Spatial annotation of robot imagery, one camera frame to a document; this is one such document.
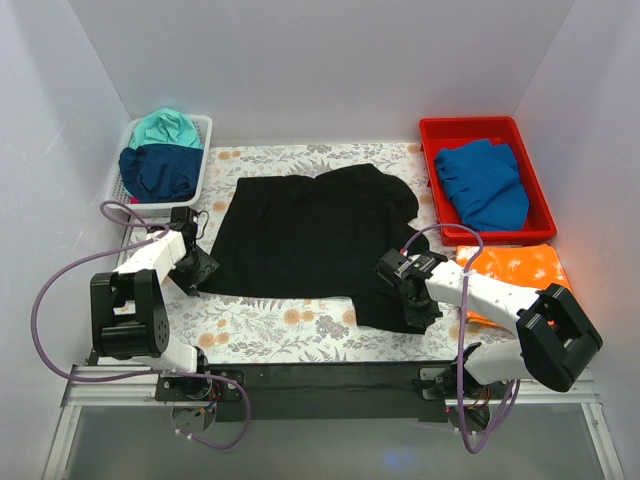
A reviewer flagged aluminium mounting rail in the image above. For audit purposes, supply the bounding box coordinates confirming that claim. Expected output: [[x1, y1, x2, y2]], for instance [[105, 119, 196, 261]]
[[45, 366, 624, 479]]

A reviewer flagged navy blue t shirt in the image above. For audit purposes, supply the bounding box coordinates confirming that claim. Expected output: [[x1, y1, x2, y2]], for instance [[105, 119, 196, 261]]
[[118, 144, 203, 204]]

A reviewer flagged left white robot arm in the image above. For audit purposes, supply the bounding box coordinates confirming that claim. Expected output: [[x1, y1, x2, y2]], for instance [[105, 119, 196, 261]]
[[90, 207, 219, 400]]

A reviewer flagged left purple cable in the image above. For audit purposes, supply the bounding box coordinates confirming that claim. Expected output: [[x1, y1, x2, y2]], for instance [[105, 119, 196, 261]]
[[30, 199, 253, 449]]

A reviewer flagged black t shirt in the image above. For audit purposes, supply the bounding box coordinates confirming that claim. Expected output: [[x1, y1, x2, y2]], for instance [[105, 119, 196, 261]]
[[198, 164, 425, 334]]

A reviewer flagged teal t shirt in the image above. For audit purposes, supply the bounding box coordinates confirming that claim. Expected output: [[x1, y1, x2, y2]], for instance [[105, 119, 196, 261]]
[[129, 108, 203, 149]]

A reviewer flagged floral table mat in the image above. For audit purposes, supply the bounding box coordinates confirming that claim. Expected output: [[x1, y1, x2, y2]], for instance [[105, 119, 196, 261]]
[[97, 142, 559, 365]]

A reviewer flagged red plastic bin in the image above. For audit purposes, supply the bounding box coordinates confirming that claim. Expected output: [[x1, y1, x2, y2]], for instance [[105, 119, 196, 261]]
[[418, 116, 558, 246]]

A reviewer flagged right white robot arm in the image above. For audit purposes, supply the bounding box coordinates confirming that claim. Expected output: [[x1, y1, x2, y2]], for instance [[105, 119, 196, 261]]
[[376, 250, 603, 398]]

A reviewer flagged white plastic basket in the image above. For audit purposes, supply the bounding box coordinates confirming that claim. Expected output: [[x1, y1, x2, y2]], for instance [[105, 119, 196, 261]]
[[104, 115, 212, 218]]

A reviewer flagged orange white t shirt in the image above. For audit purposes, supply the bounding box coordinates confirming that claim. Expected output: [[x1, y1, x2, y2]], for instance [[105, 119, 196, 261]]
[[454, 243, 572, 329]]

